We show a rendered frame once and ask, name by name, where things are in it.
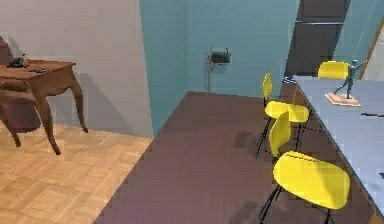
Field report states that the grey blue dining table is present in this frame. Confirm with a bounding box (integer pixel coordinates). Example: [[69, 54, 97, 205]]
[[279, 75, 384, 224]]

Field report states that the yellow chair with black legs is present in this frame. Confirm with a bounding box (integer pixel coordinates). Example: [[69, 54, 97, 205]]
[[259, 111, 352, 224], [317, 61, 350, 80], [255, 72, 311, 160]]

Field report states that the dark brown room door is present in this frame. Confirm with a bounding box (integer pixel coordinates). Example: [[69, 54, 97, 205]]
[[284, 0, 352, 78]]

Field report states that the brown wooden side table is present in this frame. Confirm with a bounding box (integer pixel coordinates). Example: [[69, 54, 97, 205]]
[[0, 59, 89, 156]]

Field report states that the dark figure statuette on base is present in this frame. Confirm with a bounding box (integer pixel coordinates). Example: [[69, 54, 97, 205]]
[[324, 59, 366, 108]]

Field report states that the dark red round seat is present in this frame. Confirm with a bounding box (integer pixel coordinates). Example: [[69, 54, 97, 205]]
[[0, 35, 42, 134]]

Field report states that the dark green small object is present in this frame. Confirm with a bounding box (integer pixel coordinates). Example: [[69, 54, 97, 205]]
[[6, 54, 31, 69]]

